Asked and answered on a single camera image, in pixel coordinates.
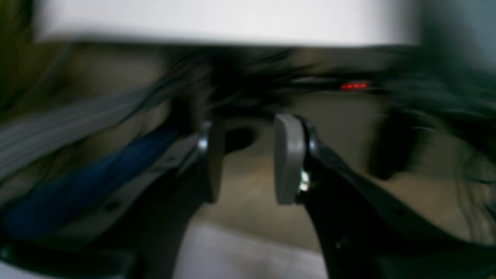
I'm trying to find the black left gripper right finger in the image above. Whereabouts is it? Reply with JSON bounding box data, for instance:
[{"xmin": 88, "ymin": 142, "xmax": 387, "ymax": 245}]
[{"xmin": 274, "ymin": 114, "xmax": 495, "ymax": 279}]

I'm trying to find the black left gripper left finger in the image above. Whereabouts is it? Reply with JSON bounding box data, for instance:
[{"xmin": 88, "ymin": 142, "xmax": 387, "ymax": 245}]
[{"xmin": 1, "ymin": 119, "xmax": 225, "ymax": 279}]

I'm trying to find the black power strip red light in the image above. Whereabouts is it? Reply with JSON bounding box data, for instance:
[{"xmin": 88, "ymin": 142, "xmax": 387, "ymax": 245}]
[{"xmin": 287, "ymin": 76, "xmax": 388, "ymax": 95}]

